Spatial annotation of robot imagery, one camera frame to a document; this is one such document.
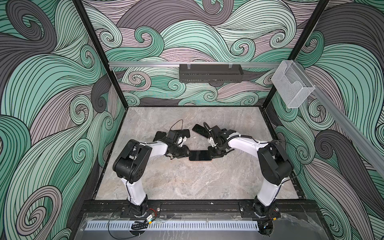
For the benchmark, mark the black phone patterned reflection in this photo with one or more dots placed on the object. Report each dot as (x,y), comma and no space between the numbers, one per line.
(201,131)

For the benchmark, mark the black case edge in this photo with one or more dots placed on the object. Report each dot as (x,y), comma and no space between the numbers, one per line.
(159,136)

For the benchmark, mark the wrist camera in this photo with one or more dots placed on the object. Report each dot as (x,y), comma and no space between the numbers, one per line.
(212,142)
(181,141)

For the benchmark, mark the right aluminium rail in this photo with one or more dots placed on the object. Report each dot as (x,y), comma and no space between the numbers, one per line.
(331,96)

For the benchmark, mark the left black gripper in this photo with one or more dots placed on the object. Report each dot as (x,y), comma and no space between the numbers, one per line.
(183,153)

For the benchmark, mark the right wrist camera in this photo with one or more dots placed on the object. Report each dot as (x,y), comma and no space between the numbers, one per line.
(212,142)

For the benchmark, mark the aluminium rail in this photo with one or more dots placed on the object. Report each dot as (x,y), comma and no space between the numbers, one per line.
(166,64)
(331,96)

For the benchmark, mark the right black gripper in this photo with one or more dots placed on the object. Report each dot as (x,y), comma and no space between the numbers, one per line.
(213,155)

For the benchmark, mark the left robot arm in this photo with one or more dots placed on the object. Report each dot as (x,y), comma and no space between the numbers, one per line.
(132,162)

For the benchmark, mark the back aluminium rail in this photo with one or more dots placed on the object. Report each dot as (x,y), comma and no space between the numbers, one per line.
(166,64)

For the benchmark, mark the black case with camera hole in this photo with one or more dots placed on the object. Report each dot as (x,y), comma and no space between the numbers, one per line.
(184,133)

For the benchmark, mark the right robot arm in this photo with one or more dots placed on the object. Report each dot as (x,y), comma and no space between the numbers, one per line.
(275,165)

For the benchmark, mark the pink phone case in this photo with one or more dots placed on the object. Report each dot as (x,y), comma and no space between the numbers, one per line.
(198,160)

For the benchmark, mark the white slotted cable duct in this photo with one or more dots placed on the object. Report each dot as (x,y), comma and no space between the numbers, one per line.
(175,226)

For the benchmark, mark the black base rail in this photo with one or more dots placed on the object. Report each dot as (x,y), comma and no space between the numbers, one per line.
(165,208)

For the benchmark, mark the clear plastic wall holder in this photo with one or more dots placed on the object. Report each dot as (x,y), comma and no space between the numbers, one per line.
(292,83)

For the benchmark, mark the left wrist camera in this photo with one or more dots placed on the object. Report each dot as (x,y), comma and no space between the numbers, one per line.
(181,141)

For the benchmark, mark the black wall tray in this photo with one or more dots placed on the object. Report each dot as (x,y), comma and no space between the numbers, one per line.
(210,74)

